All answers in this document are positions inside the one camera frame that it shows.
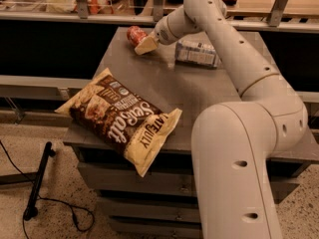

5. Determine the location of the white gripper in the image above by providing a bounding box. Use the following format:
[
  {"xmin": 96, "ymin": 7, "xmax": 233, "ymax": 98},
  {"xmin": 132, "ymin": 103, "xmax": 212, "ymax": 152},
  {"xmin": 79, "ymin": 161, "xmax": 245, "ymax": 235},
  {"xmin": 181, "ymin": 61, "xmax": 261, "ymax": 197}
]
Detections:
[{"xmin": 135, "ymin": 7, "xmax": 193, "ymax": 55}]

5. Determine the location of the red coke can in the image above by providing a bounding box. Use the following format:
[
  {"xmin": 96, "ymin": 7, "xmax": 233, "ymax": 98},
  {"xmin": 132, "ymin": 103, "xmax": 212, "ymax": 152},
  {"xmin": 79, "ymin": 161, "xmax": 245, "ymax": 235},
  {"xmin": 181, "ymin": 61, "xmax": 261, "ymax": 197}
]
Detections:
[{"xmin": 127, "ymin": 26, "xmax": 148, "ymax": 47}]

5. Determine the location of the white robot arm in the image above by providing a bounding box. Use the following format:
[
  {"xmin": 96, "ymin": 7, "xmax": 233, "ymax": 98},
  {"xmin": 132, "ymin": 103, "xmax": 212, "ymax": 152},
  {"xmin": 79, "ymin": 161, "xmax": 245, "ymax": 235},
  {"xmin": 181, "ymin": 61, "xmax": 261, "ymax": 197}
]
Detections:
[{"xmin": 136, "ymin": 0, "xmax": 308, "ymax": 239}]

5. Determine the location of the brown sea salt chip bag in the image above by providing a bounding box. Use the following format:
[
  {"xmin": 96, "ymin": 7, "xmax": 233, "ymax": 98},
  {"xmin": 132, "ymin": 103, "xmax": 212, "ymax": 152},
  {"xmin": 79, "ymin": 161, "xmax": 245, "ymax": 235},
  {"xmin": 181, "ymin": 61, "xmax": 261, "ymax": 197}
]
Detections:
[{"xmin": 56, "ymin": 69, "xmax": 182, "ymax": 176}]

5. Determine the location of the clear plastic water bottle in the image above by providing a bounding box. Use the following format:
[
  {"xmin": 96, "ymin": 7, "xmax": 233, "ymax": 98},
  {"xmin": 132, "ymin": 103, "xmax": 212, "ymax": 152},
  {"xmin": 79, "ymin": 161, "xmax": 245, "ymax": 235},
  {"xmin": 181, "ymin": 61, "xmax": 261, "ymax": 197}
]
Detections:
[{"xmin": 174, "ymin": 40, "xmax": 219, "ymax": 68}]

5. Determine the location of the grey metal railing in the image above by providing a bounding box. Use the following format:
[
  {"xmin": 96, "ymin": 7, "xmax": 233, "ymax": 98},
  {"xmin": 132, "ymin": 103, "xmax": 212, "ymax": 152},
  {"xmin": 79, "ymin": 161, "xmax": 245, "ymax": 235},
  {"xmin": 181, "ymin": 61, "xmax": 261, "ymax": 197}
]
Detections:
[{"xmin": 0, "ymin": 0, "xmax": 319, "ymax": 33}]

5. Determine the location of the top grey drawer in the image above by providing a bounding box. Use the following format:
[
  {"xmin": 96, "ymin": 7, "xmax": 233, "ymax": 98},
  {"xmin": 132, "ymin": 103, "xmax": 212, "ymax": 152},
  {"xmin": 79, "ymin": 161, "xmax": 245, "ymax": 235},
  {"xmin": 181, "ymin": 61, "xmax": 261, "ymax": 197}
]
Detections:
[{"xmin": 77, "ymin": 161, "xmax": 300, "ymax": 197}]

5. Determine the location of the grey drawer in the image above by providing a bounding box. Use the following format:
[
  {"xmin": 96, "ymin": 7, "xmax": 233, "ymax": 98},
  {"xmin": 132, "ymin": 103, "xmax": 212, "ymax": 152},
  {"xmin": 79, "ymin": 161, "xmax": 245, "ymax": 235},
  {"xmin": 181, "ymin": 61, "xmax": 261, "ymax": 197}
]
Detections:
[
  {"xmin": 97, "ymin": 197, "xmax": 200, "ymax": 223},
  {"xmin": 77, "ymin": 161, "xmax": 300, "ymax": 197},
  {"xmin": 109, "ymin": 217, "xmax": 202, "ymax": 239}
]

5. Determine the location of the grey drawer cabinet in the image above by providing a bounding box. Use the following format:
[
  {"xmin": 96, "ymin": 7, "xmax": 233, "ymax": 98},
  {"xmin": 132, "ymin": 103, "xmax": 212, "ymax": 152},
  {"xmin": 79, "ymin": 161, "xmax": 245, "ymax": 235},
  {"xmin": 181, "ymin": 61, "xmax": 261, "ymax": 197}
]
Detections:
[{"xmin": 61, "ymin": 22, "xmax": 307, "ymax": 239}]

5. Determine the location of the middle grey drawer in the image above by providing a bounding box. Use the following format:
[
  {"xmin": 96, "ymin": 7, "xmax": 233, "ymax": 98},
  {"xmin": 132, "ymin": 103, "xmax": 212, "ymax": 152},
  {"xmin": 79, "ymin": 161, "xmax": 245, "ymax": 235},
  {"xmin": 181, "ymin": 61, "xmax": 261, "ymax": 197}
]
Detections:
[{"xmin": 97, "ymin": 197, "xmax": 200, "ymax": 223}]

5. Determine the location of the bottom grey drawer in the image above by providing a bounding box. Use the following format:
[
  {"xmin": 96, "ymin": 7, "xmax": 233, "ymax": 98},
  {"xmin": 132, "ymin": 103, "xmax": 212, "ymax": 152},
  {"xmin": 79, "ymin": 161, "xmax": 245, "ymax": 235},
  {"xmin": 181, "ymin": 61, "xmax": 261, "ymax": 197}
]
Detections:
[{"xmin": 109, "ymin": 217, "xmax": 202, "ymax": 239}]

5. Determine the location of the black stand leg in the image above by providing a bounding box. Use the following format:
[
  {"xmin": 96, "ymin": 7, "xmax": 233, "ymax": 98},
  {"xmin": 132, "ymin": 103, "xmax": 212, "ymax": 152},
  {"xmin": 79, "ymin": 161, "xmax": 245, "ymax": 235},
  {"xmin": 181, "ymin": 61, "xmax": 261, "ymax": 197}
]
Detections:
[{"xmin": 23, "ymin": 141, "xmax": 56, "ymax": 221}]

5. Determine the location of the black floor cable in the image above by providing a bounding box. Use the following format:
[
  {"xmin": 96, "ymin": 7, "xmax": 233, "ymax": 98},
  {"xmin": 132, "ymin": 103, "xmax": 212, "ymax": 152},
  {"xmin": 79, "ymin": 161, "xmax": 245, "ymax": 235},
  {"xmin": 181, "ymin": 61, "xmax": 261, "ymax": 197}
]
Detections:
[{"xmin": 0, "ymin": 139, "xmax": 96, "ymax": 239}]

